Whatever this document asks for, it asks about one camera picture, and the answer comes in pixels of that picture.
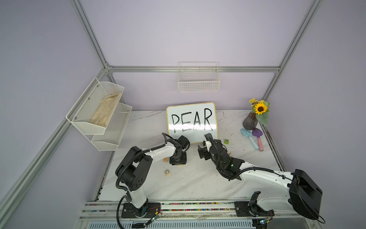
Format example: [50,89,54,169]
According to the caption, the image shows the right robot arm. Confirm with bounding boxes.
[198,134,325,223]

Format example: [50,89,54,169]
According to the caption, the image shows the dark glass vase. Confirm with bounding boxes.
[242,113,258,131]

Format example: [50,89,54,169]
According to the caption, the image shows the purple pink toy shovel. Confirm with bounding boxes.
[252,128,264,152]

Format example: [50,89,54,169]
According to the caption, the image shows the beige cloth in shelf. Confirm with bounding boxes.
[90,92,122,127]

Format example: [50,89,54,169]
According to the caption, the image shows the wooden C letter block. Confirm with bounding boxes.
[164,169,170,176]

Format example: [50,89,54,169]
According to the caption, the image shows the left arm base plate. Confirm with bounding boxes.
[120,202,161,219]

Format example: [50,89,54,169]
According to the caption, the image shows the light blue toy shovel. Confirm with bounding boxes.
[240,128,259,150]

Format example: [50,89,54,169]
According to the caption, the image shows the white two-tier mesh shelf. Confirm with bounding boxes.
[66,78,132,151]

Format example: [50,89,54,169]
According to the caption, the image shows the whiteboard with PEAR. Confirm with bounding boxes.
[166,102,218,144]

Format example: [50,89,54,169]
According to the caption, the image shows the sunflower bouquet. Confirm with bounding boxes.
[249,98,270,127]

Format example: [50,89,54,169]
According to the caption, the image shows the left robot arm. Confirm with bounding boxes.
[115,133,190,209]

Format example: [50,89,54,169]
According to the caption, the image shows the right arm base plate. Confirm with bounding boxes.
[234,201,275,218]

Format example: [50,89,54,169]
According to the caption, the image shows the white wire wall basket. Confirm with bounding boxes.
[178,62,221,93]

